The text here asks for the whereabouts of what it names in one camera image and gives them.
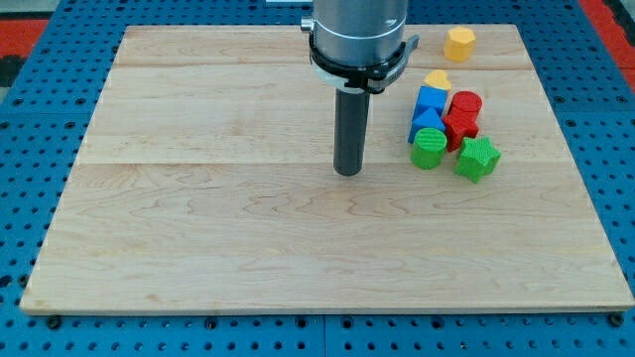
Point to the wooden board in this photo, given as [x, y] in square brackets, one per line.
[204, 185]

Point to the blue cube block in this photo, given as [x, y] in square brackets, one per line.
[430, 98]

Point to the blue triangle block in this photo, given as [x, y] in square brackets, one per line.
[427, 119]

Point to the green star block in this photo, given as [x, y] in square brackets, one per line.
[477, 158]

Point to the green circle block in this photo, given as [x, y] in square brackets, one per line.
[428, 148]

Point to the yellow heart block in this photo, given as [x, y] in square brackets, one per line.
[438, 79]

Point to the red star block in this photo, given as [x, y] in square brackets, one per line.
[459, 125]

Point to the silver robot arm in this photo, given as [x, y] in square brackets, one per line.
[359, 46]

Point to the red circle block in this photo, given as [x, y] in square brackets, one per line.
[465, 103]

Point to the yellow hexagon block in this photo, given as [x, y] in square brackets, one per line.
[459, 43]

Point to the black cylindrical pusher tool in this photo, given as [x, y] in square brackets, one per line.
[350, 123]

